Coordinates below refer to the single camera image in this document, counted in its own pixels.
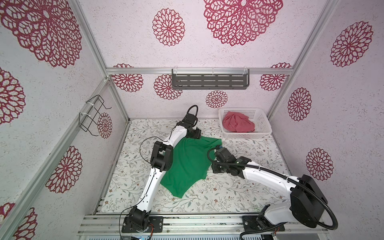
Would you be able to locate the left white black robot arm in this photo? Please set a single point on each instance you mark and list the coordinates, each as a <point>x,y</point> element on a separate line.
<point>161,161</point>

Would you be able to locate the grey slotted wall shelf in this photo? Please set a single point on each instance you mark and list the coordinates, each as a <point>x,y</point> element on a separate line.
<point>212,81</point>

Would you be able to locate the pink tank top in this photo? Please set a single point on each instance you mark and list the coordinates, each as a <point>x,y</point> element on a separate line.
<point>238,123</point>

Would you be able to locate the aluminium mounting rail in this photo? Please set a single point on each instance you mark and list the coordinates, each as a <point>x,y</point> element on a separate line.
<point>189,224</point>

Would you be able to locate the floral table mat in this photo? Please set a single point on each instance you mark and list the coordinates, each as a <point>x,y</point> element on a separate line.
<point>218,193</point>

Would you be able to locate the green tank top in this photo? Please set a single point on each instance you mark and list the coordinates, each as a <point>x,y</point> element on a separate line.
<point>190,164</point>

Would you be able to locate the black wire wall rack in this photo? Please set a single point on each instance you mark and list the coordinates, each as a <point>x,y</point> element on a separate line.
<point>96,121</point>

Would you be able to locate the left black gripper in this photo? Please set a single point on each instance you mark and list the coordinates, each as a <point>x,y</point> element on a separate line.
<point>197,133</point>

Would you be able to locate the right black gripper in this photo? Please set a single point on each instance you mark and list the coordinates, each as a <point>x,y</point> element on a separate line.
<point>213,165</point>

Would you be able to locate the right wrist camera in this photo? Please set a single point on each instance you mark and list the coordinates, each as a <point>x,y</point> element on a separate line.
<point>222,154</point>

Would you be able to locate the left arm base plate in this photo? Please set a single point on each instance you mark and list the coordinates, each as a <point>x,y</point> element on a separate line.
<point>147,225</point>

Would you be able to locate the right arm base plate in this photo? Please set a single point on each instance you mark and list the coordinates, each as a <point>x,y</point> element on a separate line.
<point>253,223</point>

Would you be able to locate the white plastic basket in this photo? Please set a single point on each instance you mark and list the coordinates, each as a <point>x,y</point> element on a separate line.
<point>256,115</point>

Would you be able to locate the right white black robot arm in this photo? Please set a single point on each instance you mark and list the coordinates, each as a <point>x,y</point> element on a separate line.
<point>305,201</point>

